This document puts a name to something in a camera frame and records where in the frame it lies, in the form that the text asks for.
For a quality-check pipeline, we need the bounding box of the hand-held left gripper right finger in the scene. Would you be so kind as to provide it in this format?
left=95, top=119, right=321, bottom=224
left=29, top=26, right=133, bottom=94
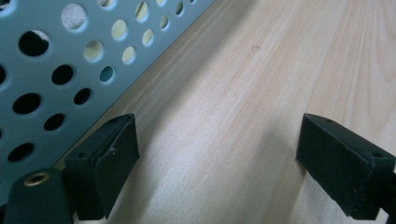
left=295, top=112, right=396, bottom=221

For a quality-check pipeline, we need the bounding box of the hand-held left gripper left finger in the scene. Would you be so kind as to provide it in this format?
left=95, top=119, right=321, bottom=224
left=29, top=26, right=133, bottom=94
left=63, top=112, right=140, bottom=221

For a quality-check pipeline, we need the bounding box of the grey perforated metal panel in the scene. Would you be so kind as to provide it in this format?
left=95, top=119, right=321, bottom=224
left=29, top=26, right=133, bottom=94
left=0, top=0, right=217, bottom=207

